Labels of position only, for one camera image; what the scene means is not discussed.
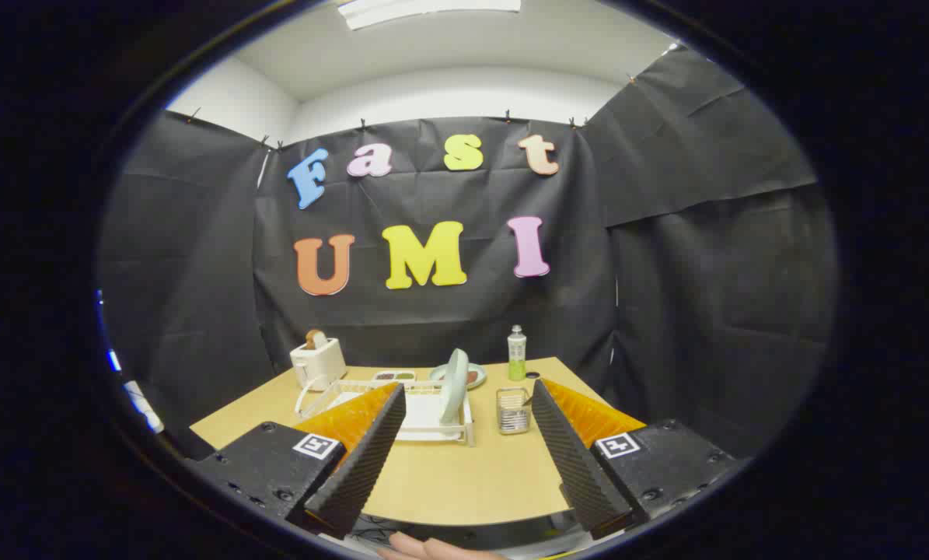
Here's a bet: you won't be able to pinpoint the white drip tray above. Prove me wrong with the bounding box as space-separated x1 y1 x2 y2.
332 391 465 443

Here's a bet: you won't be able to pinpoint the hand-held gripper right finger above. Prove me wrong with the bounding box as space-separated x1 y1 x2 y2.
531 378 737 539

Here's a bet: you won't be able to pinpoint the white wire dish rack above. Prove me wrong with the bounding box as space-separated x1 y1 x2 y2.
295 378 477 447

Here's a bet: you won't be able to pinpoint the black backdrop cloth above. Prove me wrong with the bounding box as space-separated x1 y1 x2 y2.
99 47 838 460

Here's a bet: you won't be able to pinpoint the clear bottle with green label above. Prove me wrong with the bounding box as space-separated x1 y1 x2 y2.
508 325 528 382

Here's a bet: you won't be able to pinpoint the metal wire basket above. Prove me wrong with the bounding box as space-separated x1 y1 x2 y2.
496 387 532 435

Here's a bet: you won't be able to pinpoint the white printed papers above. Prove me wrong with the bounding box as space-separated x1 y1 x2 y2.
122 380 166 434

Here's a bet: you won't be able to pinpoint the pale green plate with food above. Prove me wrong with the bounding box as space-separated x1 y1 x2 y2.
429 362 487 390

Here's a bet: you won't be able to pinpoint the white toaster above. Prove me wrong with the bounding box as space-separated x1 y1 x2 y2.
290 338 348 391

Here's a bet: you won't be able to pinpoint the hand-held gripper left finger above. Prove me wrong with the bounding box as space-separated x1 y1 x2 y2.
188 381 407 539

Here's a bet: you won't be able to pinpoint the ceiling light panel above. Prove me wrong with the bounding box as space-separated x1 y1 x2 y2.
337 0 522 30

